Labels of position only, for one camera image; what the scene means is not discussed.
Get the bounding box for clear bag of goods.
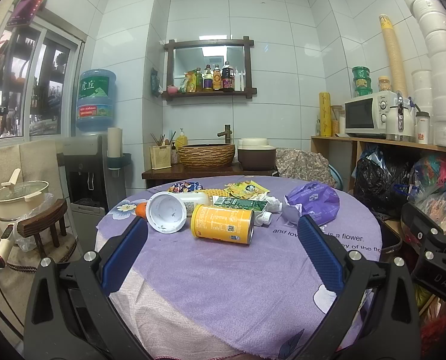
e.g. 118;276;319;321
408;154;446;235

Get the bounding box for paper cup stack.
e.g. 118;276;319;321
107;127;123;158

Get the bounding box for white orange plastic bottle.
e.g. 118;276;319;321
145;192;211;234

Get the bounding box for yellow cylindrical can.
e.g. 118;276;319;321
190;205;255;245

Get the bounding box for woven basket sink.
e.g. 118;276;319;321
178;144;235;168

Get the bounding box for blue water jug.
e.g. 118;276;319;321
76;69;116;134

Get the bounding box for brown plastic tub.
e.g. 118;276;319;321
238;138;277;171

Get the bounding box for white microwave oven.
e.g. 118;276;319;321
344;91;397;137

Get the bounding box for yellow snack packet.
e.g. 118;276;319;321
224;180;269;200

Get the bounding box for chopstick holder box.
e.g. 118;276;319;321
150;145;172;170

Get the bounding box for blue snack packet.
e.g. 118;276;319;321
168;181;203;194

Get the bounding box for wooden faucet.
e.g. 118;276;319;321
217;124;233;145

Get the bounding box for green instant noodle cups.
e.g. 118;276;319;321
351;66;373;97

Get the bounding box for water dispenser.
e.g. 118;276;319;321
57;134;132;250

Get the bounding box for yellow foam fruit net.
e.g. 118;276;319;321
201;189;230;197

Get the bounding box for floral covered chair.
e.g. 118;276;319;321
276;148;335;187

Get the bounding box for black garbage bag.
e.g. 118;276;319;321
354;145;416;217

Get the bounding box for orange mandarin fruit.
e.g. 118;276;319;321
135;202;147;219

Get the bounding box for white tissue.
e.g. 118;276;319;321
251;193;282;227

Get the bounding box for tall stack paper cups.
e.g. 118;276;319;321
379;14;408;98

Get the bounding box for purple floral tablecloth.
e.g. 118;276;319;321
95;175;384;360

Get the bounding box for green milk carton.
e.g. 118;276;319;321
212;196;268;212

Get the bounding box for wooden wall shelf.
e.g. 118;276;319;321
162;36;257;100

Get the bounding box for purple plastic bag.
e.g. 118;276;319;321
282;181;340;226

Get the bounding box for yellow roll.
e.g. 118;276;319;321
319;92;332;137

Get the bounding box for stack of white bowls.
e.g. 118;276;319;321
404;0;446;147

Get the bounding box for cream cooking pot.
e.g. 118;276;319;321
0;168;49;222

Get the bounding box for yellow soap bottle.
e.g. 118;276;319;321
175;128;188;151

